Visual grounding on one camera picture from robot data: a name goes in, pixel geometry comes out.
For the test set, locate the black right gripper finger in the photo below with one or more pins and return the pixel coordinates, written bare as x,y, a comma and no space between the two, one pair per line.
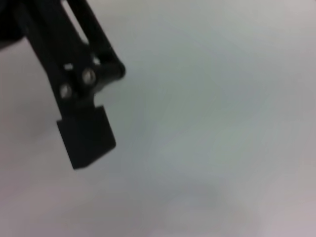
81,133

